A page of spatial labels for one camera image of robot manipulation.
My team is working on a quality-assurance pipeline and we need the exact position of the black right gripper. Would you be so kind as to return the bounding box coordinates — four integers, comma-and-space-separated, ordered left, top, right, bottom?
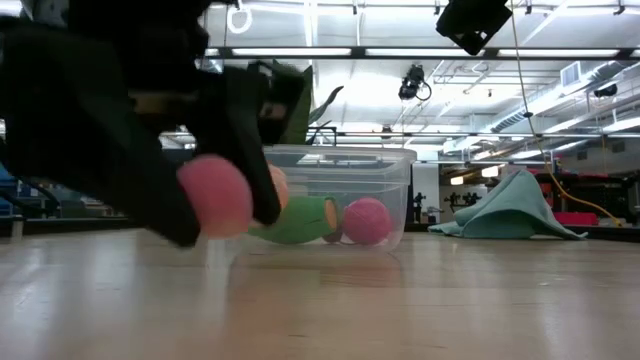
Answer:
435, 0, 514, 57

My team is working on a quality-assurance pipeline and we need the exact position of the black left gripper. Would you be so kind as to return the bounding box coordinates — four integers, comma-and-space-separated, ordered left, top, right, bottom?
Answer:
0, 0, 304, 249

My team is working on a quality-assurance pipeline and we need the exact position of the small pink-red round toy fruit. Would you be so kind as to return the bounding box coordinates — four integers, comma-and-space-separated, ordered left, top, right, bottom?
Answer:
176, 153, 255, 240

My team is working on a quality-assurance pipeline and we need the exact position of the orange-pink toy peach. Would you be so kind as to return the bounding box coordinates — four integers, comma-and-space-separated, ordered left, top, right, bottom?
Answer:
267, 163, 291, 212

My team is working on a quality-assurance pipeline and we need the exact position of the green toy mango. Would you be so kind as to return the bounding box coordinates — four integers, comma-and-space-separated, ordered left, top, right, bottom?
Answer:
248, 195, 344, 246

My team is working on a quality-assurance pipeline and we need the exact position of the magenta-red grooved toy fruit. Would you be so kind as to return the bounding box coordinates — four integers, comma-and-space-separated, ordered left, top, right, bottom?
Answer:
342, 196, 394, 247

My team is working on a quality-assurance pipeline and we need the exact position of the clear plastic tupperware container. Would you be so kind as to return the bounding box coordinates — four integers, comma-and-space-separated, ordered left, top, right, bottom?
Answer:
249, 143, 419, 255

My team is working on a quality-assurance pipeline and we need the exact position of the artificial plant in white pot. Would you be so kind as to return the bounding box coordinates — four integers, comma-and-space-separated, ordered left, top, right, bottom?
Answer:
279, 64, 345, 147

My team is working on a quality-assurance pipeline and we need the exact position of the teal folded cloth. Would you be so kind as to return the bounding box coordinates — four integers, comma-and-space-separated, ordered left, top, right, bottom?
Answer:
427, 168, 590, 241

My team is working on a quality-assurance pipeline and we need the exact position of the black overhead camera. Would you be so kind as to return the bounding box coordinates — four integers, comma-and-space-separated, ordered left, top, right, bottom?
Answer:
397, 63, 432, 102

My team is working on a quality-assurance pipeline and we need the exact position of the silver air duct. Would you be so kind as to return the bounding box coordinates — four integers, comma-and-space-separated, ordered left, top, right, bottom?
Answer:
487, 62, 640, 134

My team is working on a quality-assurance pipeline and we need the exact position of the black ceiling light rail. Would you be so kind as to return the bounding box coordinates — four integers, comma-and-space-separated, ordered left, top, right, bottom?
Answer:
202, 46, 640, 62

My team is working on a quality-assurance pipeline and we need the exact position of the white hanging ring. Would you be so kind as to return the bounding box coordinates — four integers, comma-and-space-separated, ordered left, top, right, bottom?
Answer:
226, 3, 255, 36

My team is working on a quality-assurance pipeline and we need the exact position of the yellow cable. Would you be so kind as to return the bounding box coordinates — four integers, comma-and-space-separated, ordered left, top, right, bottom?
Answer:
509, 0, 625, 227

